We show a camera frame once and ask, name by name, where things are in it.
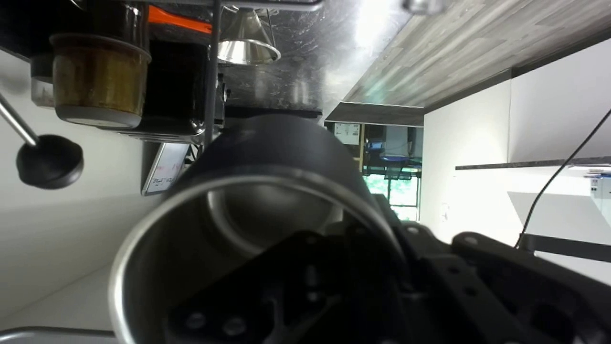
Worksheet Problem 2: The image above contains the black knob handle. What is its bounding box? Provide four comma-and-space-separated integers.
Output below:
0, 93, 86, 190

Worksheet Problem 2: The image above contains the steel funnel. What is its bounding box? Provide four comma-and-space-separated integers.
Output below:
216, 5, 283, 66

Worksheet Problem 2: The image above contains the orange handled utensil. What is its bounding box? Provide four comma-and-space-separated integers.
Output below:
147, 3, 216, 36

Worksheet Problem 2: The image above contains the brown bowl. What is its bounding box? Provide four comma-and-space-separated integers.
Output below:
48, 32, 153, 129

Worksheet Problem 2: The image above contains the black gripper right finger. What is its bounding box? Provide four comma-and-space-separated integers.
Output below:
374, 192, 611, 344

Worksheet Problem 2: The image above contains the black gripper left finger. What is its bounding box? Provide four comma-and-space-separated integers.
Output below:
168, 227, 359, 344

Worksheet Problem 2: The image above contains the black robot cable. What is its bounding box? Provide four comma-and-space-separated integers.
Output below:
518, 106, 611, 246

